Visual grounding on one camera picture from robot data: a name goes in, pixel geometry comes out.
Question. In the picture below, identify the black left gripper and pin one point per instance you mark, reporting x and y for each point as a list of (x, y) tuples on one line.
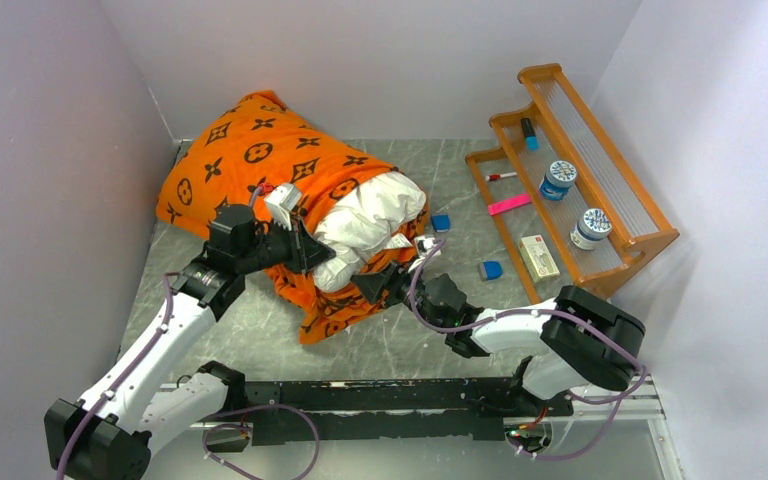
[(304, 251)]

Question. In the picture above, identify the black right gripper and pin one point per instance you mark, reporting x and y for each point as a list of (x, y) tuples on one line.
[(371, 284)]

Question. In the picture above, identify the white pillow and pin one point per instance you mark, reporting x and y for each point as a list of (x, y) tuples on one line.
[(361, 224)]

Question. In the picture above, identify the orange patterned pillowcase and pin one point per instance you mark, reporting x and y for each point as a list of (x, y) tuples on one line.
[(261, 141)]

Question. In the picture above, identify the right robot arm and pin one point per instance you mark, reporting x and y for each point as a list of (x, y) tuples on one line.
[(573, 340)]

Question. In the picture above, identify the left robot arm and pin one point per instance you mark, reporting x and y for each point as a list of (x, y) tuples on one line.
[(117, 425)]

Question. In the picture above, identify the blue grey eraser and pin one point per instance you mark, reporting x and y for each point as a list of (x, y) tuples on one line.
[(490, 270)]

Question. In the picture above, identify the pink flat strip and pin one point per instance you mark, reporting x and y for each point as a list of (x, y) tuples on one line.
[(502, 206)]

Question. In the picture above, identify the red white marker pen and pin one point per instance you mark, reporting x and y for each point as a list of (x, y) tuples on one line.
[(499, 176)]

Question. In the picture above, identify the small cardboard box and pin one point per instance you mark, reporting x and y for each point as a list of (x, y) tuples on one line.
[(537, 258)]

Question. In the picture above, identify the wooden tiered shelf rack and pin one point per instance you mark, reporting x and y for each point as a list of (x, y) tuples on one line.
[(588, 202)]

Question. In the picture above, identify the blue jar near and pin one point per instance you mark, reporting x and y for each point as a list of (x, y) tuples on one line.
[(559, 177)]

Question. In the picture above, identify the blue jar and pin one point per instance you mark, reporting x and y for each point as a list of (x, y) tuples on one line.
[(591, 228), (559, 177)]

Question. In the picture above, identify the blue black highlighter marker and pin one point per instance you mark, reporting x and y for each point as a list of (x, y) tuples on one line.
[(529, 134)]

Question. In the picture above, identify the blue jar far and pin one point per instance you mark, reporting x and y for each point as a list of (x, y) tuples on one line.
[(591, 228)]

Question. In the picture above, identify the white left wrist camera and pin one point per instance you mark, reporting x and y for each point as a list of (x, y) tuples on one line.
[(280, 203)]

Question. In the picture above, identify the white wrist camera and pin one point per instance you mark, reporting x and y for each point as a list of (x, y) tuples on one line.
[(424, 244), (280, 203)]

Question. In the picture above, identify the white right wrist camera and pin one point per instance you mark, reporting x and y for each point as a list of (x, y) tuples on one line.
[(424, 244)]

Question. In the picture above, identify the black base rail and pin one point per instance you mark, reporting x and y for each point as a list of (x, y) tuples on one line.
[(279, 412)]

